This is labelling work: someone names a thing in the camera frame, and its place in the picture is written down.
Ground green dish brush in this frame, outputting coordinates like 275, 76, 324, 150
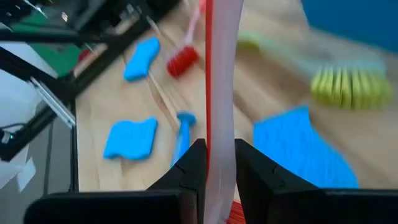
236, 30, 394, 110

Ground teal plastic bin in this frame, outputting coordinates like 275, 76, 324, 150
301, 0, 398, 52

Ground blue sponge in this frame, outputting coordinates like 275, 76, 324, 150
123, 37, 161, 82
103, 116, 159, 161
253, 105, 360, 189

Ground blue dish brush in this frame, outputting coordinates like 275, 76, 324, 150
170, 111, 197, 169

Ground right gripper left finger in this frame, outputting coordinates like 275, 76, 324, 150
148, 139, 208, 224

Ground red dish brush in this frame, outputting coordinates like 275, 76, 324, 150
166, 0, 208, 79
203, 0, 246, 224

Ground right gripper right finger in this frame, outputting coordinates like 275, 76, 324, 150
235, 139, 324, 224

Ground silver metal bracket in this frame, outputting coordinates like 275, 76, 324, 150
28, 77, 78, 129

